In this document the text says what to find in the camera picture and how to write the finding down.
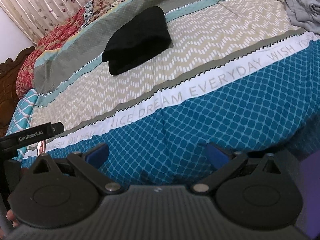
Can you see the grey sweatshirt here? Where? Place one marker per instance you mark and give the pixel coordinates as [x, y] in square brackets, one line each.
[304, 14]

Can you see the teal patterned pillow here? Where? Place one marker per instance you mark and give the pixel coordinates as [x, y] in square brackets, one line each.
[22, 115]

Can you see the black pants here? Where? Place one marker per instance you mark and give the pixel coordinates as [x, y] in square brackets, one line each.
[138, 41]

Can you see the red floral quilt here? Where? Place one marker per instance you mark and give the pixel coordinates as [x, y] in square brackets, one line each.
[56, 37]

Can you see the smartphone on bed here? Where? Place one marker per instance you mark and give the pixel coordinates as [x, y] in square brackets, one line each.
[41, 148]

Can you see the patterned bedsheet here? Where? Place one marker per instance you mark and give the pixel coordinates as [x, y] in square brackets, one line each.
[237, 74]

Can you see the person's left hand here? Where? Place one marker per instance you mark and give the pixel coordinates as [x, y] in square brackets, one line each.
[11, 217]

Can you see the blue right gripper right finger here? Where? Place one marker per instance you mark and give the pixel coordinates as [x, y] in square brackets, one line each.
[218, 156]

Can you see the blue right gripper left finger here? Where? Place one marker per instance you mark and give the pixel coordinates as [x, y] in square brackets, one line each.
[97, 155]

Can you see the carved wooden headboard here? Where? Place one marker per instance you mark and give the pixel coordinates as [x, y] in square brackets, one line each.
[8, 96]

